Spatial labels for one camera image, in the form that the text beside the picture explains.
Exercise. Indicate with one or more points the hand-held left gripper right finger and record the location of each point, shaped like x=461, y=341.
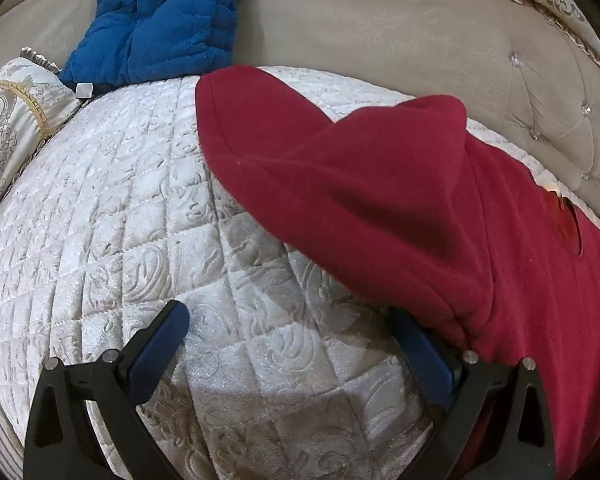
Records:
x=426, y=357

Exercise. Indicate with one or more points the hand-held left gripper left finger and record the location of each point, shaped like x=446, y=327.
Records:
x=161, y=349

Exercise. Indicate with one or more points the red sweater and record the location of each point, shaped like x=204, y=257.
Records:
x=380, y=185

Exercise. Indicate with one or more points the white quilted sofa cover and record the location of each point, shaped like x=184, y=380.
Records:
x=130, y=210

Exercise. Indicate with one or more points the small white tag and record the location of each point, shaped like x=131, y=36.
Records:
x=84, y=90

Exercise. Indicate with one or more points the patterned cream pillow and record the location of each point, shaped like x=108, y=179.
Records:
x=5, y=125

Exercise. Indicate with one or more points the blue quilted cushion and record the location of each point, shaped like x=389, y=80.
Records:
x=165, y=20

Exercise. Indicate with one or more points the beige tufted sofa backrest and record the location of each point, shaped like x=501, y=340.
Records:
x=355, y=25

